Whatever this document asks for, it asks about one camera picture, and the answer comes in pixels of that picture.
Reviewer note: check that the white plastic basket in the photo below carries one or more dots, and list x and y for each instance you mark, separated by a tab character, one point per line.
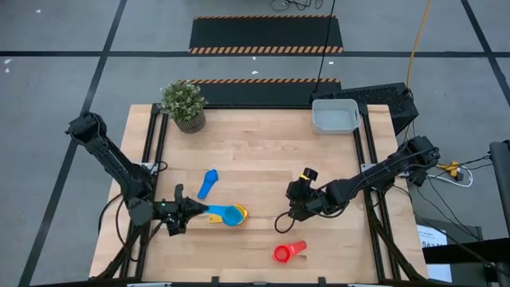
336	119

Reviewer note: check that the small blue measuring cup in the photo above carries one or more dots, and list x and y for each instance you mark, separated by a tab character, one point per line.
208	183

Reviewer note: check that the black hazard-striped floor mat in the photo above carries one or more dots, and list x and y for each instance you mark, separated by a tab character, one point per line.
263	93
263	34

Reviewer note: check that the black desk edge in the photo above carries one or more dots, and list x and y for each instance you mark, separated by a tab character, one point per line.
470	251

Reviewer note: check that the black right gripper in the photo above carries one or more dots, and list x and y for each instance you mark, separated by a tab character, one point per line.
308	201

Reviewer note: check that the yellow measuring cup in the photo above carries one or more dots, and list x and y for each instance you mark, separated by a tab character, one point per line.
215	218

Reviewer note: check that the white paper sign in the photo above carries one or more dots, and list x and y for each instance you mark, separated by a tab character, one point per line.
430	233

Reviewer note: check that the black round post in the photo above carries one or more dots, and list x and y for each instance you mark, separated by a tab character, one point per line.
500	179

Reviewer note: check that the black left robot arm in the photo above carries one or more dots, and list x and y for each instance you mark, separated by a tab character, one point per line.
115	163

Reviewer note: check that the yellow and white plug bundle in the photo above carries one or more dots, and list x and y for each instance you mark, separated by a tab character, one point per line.
452	168

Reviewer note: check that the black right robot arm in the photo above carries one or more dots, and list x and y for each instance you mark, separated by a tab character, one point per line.
382	171

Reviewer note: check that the black aluminium frame rail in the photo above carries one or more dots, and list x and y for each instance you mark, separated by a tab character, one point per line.
138	267
378	263
259	107

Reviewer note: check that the potted green plant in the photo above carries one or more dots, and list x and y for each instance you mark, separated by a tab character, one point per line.
184	103

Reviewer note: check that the red measuring cup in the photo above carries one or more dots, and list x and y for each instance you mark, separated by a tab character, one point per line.
283	254

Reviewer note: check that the teal measuring cup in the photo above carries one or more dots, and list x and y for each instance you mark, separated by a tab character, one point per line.
231	215

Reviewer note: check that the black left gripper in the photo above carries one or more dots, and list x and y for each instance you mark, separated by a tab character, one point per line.
177	215

